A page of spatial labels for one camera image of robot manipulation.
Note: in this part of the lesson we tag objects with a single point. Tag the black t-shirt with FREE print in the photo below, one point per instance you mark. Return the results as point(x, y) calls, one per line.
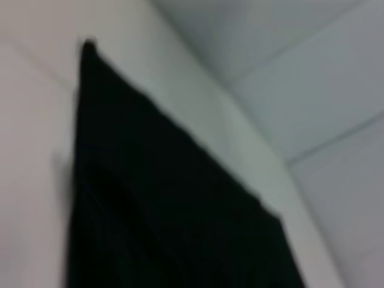
point(150, 195)

